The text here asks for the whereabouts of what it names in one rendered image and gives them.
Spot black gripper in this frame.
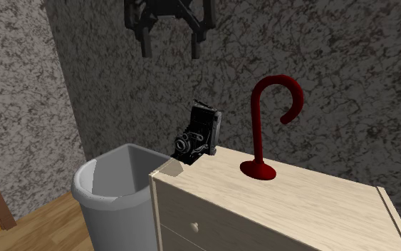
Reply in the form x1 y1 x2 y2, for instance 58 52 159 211
124 0 218 60

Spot light wooden chest of drawers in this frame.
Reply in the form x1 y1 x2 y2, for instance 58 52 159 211
148 145 401 251

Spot red hook-shaped stand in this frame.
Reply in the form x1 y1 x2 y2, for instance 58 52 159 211
239 74 305 182

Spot grey waste bin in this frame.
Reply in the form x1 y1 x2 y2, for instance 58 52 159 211
71 143 173 251

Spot black folding bellows camera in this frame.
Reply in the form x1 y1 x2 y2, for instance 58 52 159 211
170 98 222 166

